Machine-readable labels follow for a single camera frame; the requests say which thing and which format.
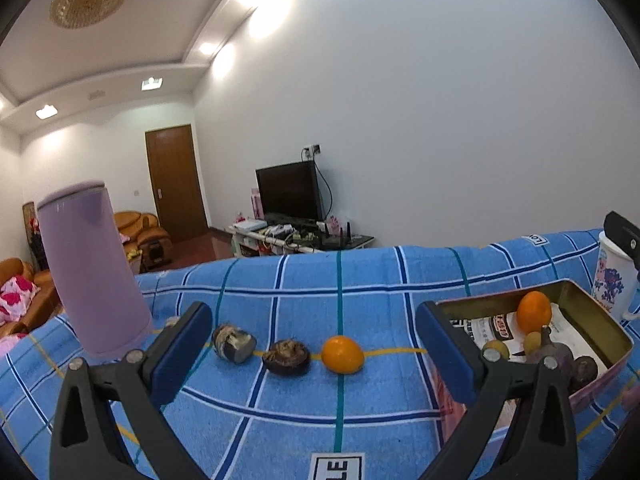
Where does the water chestnut on cloth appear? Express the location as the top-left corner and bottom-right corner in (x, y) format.
(262, 339), (311, 376)

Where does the small orange on cloth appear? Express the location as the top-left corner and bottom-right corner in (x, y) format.
(320, 335), (364, 375)

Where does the blue plaid cloth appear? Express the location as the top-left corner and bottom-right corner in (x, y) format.
(0, 228), (640, 480)

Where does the TV stand with clutter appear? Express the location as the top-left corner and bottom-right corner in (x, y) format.
(226, 216), (375, 257)

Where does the small yellow-green fruit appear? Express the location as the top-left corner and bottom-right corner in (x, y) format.
(482, 339), (510, 361)

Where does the white floral mug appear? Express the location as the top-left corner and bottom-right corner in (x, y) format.
(591, 231), (639, 323)

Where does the large orange mandarin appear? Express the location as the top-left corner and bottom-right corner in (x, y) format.
(515, 290), (552, 335)

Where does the cut water chestnut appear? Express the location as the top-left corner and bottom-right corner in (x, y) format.
(212, 324), (257, 365)

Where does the black television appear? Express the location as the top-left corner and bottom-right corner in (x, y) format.
(255, 160), (323, 221)

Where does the purple sweet potato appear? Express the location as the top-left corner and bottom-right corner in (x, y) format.
(526, 326), (574, 384)

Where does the dark water chestnut in tray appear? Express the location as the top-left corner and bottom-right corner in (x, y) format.
(568, 356), (598, 393)

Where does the brown wooden door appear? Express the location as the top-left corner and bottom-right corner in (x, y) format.
(145, 125), (208, 243)

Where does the orange leather armchair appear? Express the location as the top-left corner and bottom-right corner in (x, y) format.
(114, 211), (174, 274)

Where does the metal tin tray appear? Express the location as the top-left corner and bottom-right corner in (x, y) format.
(437, 280), (634, 413)

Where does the printed paper in tray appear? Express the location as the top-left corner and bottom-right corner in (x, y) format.
(450, 304), (608, 373)

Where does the lilac tumbler cup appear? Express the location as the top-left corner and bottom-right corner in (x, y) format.
(37, 180), (153, 360)

